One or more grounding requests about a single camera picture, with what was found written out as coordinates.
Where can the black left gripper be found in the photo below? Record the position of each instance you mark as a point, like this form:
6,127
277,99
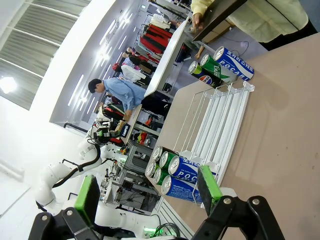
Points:
103,136

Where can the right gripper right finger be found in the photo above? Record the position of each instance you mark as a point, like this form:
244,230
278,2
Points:
210,190

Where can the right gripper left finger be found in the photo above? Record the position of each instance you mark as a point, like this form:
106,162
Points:
85,197

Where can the blue Pocari Sweat can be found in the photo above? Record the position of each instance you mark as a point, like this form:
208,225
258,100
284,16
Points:
180,190
185,167
235,63

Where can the black Pepsi can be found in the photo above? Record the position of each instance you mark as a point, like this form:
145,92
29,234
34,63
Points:
150,169
202,75
157,153

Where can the dark brown serving tray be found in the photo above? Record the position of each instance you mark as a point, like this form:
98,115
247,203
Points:
217,17

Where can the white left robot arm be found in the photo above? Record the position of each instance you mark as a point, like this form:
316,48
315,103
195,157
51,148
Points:
55,175

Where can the person's right forearm yellow sleeve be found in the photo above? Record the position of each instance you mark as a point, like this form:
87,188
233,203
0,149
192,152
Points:
201,6

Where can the person in yellow shirt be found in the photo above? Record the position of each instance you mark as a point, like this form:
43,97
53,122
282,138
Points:
275,20

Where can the person's right hand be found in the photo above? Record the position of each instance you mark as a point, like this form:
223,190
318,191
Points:
197,22

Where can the black CAMPUS sign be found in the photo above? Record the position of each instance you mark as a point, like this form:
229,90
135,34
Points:
125,130

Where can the light wooden desk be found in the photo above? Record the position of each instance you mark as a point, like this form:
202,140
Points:
135,117

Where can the man in blue shirt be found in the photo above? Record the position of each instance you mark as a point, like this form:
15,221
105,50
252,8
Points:
122,91

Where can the green soda can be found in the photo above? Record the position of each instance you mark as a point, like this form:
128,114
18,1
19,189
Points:
212,65
158,175
165,159

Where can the clear can dispenser rack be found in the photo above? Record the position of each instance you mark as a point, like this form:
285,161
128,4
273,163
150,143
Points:
225,117

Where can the white desk with white legs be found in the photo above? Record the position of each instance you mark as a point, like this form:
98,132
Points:
167,57

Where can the clothes rack with red garments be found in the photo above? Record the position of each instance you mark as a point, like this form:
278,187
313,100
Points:
155,40

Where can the brown cardboard box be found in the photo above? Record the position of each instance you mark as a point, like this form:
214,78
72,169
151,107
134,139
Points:
220,31

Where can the aluminium frame stand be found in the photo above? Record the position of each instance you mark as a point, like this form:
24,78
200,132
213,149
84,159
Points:
135,160

